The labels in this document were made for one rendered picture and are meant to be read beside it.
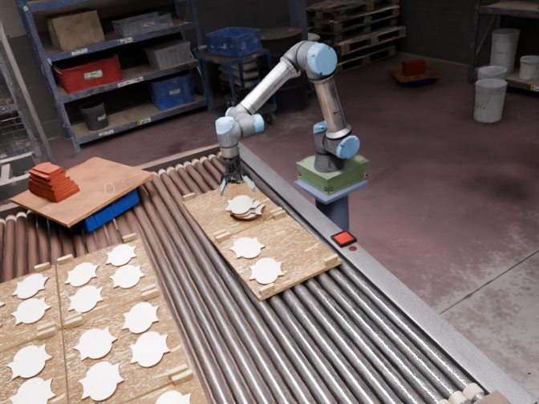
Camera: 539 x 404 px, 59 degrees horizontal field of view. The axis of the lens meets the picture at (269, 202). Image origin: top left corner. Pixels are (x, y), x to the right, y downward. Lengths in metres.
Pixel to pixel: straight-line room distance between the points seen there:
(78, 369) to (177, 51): 4.93
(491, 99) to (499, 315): 2.76
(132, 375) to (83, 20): 4.77
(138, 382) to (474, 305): 2.06
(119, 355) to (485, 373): 1.08
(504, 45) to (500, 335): 4.03
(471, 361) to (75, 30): 5.19
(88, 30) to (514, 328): 4.98
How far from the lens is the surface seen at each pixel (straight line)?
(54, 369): 1.71
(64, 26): 5.82
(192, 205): 2.27
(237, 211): 2.05
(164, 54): 6.08
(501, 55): 6.27
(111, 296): 1.87
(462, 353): 1.54
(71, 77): 5.84
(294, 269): 1.77
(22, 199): 2.58
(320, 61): 1.96
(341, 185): 2.34
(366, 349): 1.51
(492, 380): 1.49
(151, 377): 1.54
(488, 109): 5.30
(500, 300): 3.10
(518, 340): 2.90
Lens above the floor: 2.06
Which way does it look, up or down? 31 degrees down
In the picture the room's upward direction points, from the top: 8 degrees counter-clockwise
